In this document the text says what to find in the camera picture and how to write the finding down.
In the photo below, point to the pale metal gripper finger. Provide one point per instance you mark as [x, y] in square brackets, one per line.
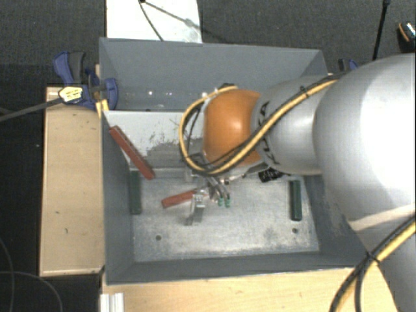
[201, 211]
[193, 210]

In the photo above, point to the red-brown flat block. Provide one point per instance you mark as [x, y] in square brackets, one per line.
[177, 199]
[131, 151]

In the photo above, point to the grey metal bin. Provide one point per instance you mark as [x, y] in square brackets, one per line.
[227, 239]

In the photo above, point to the dark green flat block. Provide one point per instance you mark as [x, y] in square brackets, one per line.
[295, 200]
[135, 193]

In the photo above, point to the pale wood board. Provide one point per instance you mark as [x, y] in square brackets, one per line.
[71, 190]

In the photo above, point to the black cylinder on white bracket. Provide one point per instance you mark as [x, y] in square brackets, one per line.
[269, 175]

